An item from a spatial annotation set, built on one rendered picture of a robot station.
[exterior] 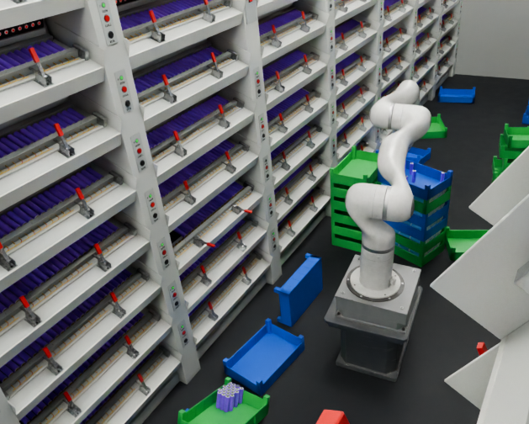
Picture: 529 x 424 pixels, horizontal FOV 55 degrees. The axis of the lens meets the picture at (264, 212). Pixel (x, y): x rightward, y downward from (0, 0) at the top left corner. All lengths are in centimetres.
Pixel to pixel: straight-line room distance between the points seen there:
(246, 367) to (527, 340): 198
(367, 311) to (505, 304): 165
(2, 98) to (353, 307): 134
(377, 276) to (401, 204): 32
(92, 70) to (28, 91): 20
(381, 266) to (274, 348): 67
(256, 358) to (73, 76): 138
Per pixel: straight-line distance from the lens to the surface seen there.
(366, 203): 175
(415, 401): 214
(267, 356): 227
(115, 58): 155
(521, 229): 29
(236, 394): 207
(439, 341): 236
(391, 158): 184
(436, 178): 269
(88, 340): 175
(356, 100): 327
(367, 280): 194
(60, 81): 145
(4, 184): 141
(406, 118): 197
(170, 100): 174
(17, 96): 139
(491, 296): 31
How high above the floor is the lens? 168
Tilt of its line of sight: 32 degrees down
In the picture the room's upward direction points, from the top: 6 degrees counter-clockwise
